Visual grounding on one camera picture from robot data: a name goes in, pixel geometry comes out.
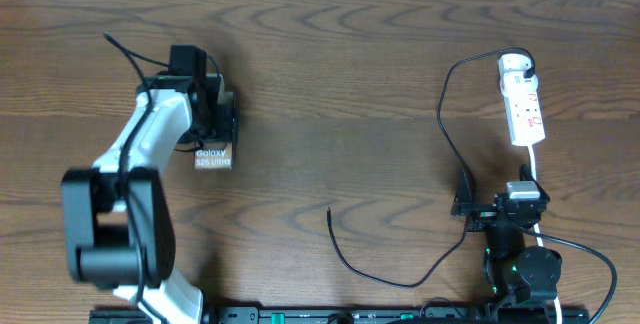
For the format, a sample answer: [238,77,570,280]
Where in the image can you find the black charging cable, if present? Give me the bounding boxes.
[326,47,537,289]

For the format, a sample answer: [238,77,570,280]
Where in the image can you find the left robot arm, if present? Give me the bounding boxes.
[61,74,237,323]

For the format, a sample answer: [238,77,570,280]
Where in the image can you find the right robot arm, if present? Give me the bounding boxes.
[451,165,562,306]

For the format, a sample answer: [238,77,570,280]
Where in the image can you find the white charger plug adapter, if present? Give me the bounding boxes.
[498,53,532,77]

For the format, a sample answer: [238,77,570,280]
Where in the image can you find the white power strip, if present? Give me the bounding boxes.
[500,71,545,147]

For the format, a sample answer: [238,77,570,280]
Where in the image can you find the white power strip cord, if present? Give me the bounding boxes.
[527,144,564,324]

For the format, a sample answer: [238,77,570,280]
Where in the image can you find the black mounting rail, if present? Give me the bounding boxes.
[89,306,591,324]

